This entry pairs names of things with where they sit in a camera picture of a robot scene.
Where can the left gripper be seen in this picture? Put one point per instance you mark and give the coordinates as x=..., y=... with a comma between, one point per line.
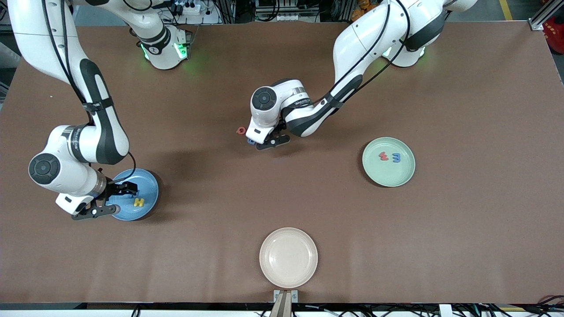
x=282, y=125

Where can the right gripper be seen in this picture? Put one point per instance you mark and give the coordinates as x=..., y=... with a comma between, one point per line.
x=115, y=189

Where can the red foam letter Q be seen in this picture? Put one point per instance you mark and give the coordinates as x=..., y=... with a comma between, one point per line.
x=240, y=130

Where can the yellow foam letter H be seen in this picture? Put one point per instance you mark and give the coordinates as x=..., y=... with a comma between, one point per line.
x=139, y=203

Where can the red foam letter w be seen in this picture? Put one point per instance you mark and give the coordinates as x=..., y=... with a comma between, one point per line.
x=384, y=156

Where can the blue foam lowercase m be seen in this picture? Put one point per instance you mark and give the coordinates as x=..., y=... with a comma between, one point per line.
x=396, y=157

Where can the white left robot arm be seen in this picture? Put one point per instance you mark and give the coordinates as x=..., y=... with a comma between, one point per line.
x=352, y=44

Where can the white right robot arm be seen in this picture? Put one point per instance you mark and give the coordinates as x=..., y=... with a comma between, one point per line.
x=35, y=39

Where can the blue plate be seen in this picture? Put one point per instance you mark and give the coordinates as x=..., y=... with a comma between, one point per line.
x=141, y=191

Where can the green plate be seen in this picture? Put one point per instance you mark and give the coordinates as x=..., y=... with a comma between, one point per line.
x=388, y=174

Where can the beige plate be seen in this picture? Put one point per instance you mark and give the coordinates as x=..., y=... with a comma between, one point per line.
x=288, y=258

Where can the orange packets pile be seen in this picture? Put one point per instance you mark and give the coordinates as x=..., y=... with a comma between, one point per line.
x=363, y=11

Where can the white power strip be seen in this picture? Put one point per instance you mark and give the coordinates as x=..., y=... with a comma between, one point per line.
x=187, y=8

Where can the red object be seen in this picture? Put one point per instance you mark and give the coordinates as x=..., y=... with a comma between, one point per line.
x=554, y=31

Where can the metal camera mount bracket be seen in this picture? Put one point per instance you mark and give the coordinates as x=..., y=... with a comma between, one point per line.
x=285, y=299

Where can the aluminium frame profile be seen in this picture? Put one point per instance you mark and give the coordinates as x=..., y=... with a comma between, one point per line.
x=544, y=15

